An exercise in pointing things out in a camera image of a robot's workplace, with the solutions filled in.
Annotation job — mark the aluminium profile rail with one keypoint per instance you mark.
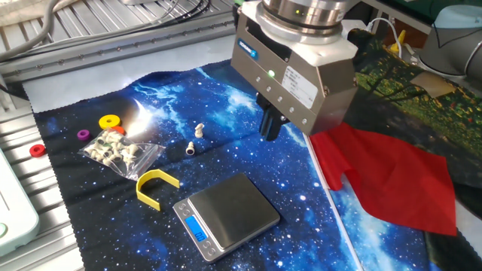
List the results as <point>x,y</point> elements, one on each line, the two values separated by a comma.
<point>75,56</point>

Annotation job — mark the white chess knight piece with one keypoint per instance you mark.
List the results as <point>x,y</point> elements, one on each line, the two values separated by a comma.
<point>199,131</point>

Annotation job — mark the red flag with white pole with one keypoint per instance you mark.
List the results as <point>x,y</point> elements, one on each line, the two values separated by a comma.
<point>395,173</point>

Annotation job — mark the white mint-edged device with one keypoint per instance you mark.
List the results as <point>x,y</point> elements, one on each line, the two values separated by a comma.
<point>15,211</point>

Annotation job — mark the white chess pawn piece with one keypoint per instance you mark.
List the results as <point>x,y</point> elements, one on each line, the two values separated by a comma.
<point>190,149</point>

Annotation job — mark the yellow U-shaped plastic strip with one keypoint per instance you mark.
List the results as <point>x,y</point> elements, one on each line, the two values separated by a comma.
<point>145,180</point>

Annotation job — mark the clear bag of chess pieces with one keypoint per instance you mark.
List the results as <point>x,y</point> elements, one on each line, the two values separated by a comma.
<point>116,150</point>

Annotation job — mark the tan paper patch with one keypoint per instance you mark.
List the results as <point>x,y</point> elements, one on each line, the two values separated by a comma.
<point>433,84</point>

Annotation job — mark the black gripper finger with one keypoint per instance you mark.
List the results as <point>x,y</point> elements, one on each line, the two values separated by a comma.
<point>278,124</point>
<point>265,120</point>

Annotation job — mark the beige fabric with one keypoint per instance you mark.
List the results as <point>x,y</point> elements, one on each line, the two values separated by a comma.
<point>15,11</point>

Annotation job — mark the white power adapter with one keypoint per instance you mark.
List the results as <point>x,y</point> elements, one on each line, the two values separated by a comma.
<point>356,30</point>

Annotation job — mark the silver Schunk gripper body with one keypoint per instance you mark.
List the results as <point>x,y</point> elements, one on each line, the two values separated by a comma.
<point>331,101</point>

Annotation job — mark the silver digital pocket scale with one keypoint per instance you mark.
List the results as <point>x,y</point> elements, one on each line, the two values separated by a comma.
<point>233,207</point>

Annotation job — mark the galaxy print cloth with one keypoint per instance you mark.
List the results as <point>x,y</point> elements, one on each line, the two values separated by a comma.
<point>113,233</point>

